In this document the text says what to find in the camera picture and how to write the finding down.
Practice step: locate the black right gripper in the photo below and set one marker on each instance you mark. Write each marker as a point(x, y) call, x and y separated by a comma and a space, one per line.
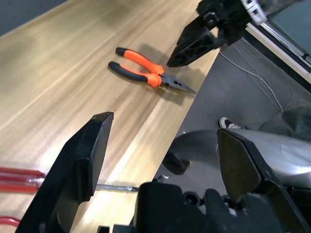
point(228, 19)

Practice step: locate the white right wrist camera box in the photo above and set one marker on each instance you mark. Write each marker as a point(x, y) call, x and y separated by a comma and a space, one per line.
point(255, 9)

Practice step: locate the black white sneaker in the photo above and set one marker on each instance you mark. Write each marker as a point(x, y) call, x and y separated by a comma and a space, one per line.
point(228, 123)

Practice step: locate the orange black long-nose pliers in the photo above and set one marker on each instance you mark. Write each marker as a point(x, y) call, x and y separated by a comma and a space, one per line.
point(148, 66)

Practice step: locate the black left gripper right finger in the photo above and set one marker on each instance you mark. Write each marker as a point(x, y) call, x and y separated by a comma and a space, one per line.
point(243, 165)

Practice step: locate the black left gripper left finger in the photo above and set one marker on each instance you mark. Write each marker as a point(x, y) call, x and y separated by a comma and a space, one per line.
point(73, 170)

